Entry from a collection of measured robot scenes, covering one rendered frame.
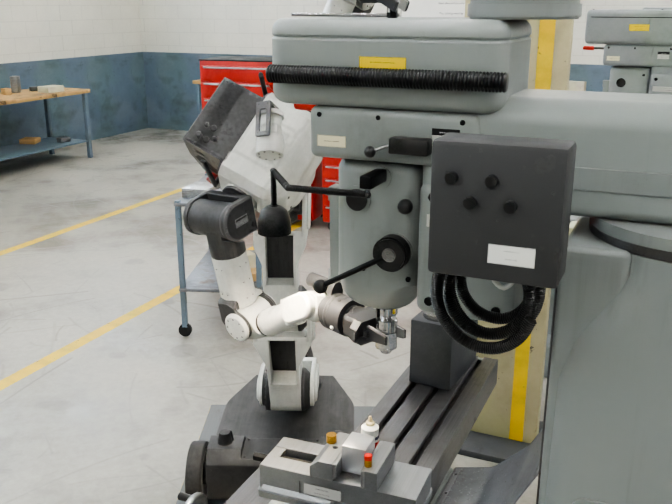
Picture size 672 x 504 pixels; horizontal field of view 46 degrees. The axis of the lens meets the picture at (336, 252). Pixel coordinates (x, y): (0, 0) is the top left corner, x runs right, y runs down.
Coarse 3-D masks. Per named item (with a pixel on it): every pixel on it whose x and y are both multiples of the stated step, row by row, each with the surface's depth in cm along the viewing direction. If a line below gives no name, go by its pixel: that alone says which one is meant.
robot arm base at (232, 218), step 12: (204, 192) 202; (216, 192) 200; (240, 204) 192; (252, 204) 196; (228, 216) 189; (240, 216) 193; (252, 216) 196; (228, 228) 190; (240, 228) 193; (252, 228) 197
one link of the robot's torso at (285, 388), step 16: (272, 336) 245; (288, 336) 245; (304, 336) 244; (272, 352) 252; (288, 352) 252; (304, 352) 246; (272, 368) 258; (288, 368) 258; (304, 368) 265; (272, 384) 255; (288, 384) 255; (304, 384) 259; (272, 400) 259; (288, 400) 259; (304, 400) 259
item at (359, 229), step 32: (352, 160) 154; (384, 192) 152; (416, 192) 150; (352, 224) 157; (384, 224) 154; (416, 224) 152; (352, 256) 159; (416, 256) 154; (352, 288) 162; (384, 288) 158; (416, 288) 158
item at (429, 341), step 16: (416, 320) 213; (432, 320) 213; (416, 336) 214; (432, 336) 212; (448, 336) 210; (416, 352) 216; (432, 352) 213; (448, 352) 211; (464, 352) 221; (416, 368) 217; (432, 368) 215; (448, 368) 212; (464, 368) 223; (432, 384) 216; (448, 384) 214
